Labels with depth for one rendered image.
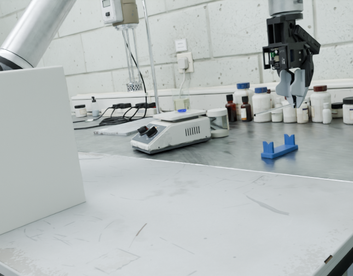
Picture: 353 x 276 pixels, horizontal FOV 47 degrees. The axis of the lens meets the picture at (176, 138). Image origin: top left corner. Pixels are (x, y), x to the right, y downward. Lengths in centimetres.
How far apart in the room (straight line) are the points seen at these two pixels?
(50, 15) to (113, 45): 117
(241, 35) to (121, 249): 120
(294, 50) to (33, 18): 58
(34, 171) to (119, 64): 147
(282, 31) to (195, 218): 50
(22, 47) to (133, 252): 58
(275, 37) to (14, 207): 63
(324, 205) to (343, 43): 88
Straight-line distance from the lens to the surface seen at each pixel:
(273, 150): 92
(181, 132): 111
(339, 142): 103
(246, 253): 51
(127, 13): 156
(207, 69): 173
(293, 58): 94
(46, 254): 60
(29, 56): 98
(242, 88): 146
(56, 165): 74
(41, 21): 100
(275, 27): 95
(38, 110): 72
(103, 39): 221
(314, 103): 130
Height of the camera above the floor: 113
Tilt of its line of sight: 11 degrees down
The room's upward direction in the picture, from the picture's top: 7 degrees counter-clockwise
